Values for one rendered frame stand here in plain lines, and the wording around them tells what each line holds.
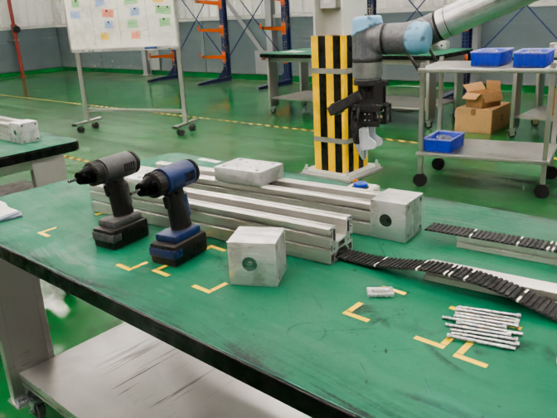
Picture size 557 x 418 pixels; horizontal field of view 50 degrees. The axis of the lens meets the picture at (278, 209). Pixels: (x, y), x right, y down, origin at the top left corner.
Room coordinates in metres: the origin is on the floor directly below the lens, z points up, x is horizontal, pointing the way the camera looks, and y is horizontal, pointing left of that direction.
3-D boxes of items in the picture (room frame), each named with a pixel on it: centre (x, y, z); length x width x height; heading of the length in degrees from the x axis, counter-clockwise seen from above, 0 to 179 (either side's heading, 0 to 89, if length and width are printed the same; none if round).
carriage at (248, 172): (1.60, 0.08, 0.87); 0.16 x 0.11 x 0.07; 54
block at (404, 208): (1.35, -0.29, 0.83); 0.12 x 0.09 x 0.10; 144
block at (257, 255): (1.15, 0.05, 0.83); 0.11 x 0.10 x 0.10; 166
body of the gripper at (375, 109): (1.53, -0.25, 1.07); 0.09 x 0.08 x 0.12; 53
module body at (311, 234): (1.45, 0.19, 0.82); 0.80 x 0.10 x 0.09; 54
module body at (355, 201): (1.60, 0.08, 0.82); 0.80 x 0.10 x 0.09; 54
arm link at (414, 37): (1.50, -0.34, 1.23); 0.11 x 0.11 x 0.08; 59
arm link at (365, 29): (1.53, -0.25, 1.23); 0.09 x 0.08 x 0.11; 59
